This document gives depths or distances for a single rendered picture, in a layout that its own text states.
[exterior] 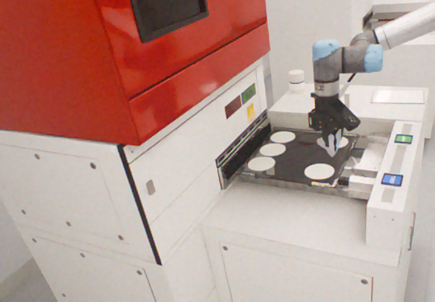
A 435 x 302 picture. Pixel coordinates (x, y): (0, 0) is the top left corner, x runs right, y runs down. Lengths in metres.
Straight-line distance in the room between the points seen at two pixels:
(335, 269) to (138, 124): 0.69
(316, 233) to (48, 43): 0.87
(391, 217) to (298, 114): 0.71
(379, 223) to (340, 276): 0.21
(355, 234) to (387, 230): 0.12
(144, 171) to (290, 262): 0.52
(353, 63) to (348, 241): 0.51
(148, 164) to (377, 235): 0.66
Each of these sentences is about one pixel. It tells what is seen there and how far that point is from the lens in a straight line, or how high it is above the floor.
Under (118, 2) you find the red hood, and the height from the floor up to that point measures 1.54.
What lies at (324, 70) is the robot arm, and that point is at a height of 1.27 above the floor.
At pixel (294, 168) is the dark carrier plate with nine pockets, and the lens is 1.38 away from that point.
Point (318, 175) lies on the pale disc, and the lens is 1.33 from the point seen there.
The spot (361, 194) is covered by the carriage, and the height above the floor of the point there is 0.87.
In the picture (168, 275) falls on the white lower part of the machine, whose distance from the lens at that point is 1.25.
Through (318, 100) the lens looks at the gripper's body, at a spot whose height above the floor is 1.18.
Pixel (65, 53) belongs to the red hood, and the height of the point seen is 1.45.
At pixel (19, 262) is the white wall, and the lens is 2.77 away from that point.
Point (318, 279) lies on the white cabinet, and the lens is 1.25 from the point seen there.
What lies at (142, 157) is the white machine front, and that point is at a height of 1.16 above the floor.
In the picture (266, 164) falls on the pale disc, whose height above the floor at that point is 0.90.
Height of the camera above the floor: 1.62
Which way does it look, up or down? 30 degrees down
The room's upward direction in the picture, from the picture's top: 8 degrees counter-clockwise
